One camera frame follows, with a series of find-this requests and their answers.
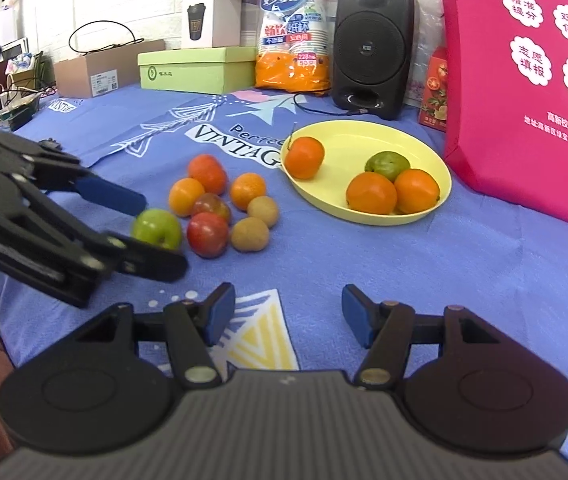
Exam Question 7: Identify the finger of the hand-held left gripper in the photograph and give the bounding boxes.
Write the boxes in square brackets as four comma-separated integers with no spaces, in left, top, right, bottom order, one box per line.
[31,152,147,217]
[71,231,188,284]

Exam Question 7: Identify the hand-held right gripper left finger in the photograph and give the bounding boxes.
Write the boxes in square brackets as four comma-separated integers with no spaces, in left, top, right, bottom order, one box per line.
[71,282,237,390]

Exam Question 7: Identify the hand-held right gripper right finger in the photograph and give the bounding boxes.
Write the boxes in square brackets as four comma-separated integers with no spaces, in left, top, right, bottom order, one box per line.
[342,284,510,389]

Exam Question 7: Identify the green apple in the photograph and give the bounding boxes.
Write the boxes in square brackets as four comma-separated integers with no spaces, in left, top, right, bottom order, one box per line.
[131,209,183,251]

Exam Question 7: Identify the yellow plate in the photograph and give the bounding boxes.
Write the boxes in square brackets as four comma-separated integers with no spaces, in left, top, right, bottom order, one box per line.
[280,120,452,226]

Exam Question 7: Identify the red apple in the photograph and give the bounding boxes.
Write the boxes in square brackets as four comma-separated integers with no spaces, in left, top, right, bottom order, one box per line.
[186,212,230,259]

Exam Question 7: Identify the blue printed tablecloth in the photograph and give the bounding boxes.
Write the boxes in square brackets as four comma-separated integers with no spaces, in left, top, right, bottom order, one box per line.
[0,82,568,478]

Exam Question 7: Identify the yellow-orange orange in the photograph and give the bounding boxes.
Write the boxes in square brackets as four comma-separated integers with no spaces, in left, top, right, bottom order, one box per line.
[168,178,205,218]

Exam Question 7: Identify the small red-green apple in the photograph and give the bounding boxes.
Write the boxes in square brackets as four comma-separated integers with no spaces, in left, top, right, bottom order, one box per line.
[192,193,233,224]

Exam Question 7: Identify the brown kiwi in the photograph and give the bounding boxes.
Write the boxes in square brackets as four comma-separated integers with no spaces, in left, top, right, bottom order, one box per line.
[230,217,270,253]
[247,196,280,228]

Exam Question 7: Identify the green circuit board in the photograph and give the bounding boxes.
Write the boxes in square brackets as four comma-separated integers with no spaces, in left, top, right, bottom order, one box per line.
[0,87,41,129]

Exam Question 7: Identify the red-orange persimmon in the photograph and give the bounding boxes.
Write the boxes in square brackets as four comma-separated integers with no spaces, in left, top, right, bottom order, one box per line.
[188,154,228,196]

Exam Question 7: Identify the small orange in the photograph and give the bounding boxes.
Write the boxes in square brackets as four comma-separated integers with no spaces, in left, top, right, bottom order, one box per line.
[229,172,267,211]

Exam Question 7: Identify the large orange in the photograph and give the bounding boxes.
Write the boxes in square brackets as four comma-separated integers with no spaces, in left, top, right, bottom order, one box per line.
[346,171,399,216]
[394,168,441,215]

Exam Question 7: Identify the brown cardboard box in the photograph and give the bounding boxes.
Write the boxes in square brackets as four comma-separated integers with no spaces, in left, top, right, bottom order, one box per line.
[53,39,166,99]

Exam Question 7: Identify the white device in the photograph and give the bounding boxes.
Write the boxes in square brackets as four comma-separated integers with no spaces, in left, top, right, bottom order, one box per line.
[1,37,31,64]

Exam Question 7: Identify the light green shoe box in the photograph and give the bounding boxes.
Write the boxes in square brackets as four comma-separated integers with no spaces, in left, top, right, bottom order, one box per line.
[137,46,259,95]

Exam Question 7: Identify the green citrus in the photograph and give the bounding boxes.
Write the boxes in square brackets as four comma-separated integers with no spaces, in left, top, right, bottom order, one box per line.
[365,152,411,183]

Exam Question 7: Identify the orange with stem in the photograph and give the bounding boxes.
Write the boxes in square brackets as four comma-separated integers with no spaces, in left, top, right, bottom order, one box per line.
[284,132,325,181]

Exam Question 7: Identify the white cup box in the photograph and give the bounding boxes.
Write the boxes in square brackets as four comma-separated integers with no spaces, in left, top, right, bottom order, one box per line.
[180,0,243,50]

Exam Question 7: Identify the red juice carton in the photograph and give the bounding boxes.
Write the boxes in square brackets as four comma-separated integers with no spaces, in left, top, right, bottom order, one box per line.
[417,47,449,134]

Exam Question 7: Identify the orange paper cup pack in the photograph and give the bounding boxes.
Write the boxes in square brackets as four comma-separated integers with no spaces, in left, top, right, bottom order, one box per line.
[255,0,335,97]

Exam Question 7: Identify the black speaker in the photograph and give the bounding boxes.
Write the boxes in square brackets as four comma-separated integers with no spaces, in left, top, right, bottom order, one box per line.
[332,0,416,121]

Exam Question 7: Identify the pink tote bag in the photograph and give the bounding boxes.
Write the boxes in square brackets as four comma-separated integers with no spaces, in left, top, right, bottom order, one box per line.
[438,0,568,234]

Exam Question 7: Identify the thin black cable loop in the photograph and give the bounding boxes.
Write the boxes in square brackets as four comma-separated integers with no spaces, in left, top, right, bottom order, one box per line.
[67,20,147,54]

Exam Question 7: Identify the black speaker cable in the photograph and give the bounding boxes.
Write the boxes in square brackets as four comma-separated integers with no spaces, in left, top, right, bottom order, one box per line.
[292,92,371,117]

